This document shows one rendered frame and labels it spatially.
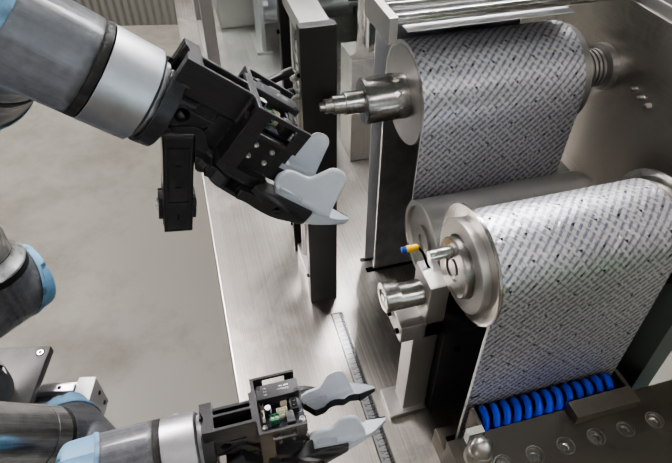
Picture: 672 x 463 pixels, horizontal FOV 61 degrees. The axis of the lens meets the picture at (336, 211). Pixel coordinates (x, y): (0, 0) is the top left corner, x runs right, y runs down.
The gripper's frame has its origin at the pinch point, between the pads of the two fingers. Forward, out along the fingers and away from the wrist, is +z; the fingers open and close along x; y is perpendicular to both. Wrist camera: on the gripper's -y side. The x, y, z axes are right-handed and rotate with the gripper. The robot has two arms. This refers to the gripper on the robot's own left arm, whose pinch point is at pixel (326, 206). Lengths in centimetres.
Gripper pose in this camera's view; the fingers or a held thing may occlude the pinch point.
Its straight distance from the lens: 56.4
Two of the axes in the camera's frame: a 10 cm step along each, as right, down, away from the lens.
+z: 7.4, 3.4, 5.8
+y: 6.2, -6.9, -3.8
